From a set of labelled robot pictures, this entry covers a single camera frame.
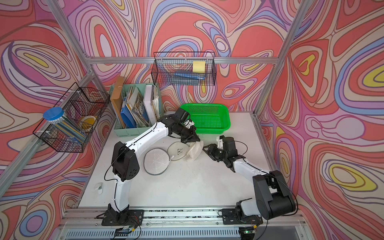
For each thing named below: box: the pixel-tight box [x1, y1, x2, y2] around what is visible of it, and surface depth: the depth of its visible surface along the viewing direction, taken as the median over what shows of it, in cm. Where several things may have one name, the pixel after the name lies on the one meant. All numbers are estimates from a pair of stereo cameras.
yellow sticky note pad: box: [192, 61, 206, 73], surface depth 90 cm
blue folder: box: [120, 104, 138, 129], surface depth 97 cm
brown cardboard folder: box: [110, 76, 126, 129], surface depth 92 cm
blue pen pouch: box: [173, 72, 206, 80], surface depth 90 cm
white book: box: [143, 85, 161, 126], surface depth 97 cm
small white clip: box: [94, 182, 104, 195], surface depth 83 cm
